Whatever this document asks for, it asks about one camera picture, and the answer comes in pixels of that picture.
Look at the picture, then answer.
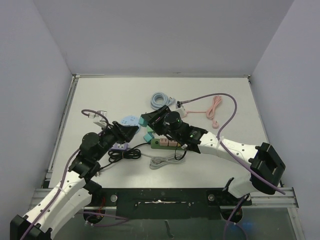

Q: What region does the blue coiled cord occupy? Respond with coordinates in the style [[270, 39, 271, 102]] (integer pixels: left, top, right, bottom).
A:
[[149, 91, 177, 110]]

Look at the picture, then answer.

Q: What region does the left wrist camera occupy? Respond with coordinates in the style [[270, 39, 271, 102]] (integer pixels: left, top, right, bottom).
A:
[[88, 110, 108, 128]]

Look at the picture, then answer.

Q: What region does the black power cord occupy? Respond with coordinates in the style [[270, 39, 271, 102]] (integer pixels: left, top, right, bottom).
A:
[[96, 143, 187, 176]]

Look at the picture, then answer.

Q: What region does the purple power strip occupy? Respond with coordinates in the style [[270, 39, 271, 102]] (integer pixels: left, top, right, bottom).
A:
[[110, 143, 129, 151]]

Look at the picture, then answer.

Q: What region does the teal charger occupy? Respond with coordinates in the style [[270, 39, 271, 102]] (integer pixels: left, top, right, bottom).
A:
[[138, 117, 148, 128], [143, 132, 155, 143]]

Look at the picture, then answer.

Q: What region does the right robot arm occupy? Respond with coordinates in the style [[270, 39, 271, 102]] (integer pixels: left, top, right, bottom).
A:
[[139, 106, 286, 205]]

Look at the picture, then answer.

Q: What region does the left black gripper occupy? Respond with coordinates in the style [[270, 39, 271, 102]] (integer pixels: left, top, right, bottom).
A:
[[94, 121, 138, 161]]

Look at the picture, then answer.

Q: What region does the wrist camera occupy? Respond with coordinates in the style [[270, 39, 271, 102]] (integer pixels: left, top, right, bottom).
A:
[[175, 101, 188, 118], [88, 110, 108, 128]]

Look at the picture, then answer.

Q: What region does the pink coiled cord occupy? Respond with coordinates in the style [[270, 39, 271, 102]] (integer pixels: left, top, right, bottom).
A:
[[186, 94, 224, 130]]

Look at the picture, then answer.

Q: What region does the grey coiled cord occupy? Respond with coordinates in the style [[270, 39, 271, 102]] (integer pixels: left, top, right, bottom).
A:
[[149, 152, 186, 171]]

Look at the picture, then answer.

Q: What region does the pink charger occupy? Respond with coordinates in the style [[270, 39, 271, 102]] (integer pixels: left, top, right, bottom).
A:
[[159, 138, 169, 147], [168, 140, 178, 147]]

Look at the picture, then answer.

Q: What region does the green power strip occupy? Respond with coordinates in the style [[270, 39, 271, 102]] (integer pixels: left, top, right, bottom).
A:
[[150, 138, 184, 151]]

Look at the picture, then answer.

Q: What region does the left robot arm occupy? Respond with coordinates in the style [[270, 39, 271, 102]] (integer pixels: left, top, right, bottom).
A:
[[9, 121, 139, 240]]

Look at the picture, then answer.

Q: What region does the green charger upper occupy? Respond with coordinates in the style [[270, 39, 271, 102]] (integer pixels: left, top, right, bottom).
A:
[[146, 126, 154, 133]]

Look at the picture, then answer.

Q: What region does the blue round power strip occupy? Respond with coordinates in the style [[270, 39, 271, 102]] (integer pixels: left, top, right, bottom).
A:
[[120, 115, 140, 127]]

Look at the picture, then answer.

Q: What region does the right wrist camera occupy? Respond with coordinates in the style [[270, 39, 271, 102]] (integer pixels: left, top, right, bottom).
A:
[[175, 101, 188, 118]]

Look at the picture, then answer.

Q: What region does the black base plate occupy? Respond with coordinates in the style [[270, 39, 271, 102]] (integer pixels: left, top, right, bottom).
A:
[[82, 187, 240, 224]]

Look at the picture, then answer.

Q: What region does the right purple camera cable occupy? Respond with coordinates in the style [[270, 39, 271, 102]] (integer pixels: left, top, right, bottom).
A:
[[176, 92, 287, 240]]

